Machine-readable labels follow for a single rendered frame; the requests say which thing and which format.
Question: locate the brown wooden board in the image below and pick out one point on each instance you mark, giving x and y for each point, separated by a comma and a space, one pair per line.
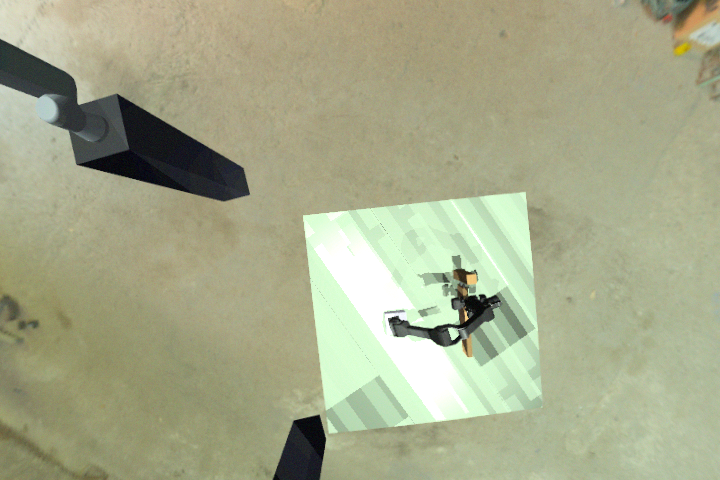
466, 343

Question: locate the wooden post with slot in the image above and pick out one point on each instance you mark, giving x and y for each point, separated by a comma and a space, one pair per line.
465, 277

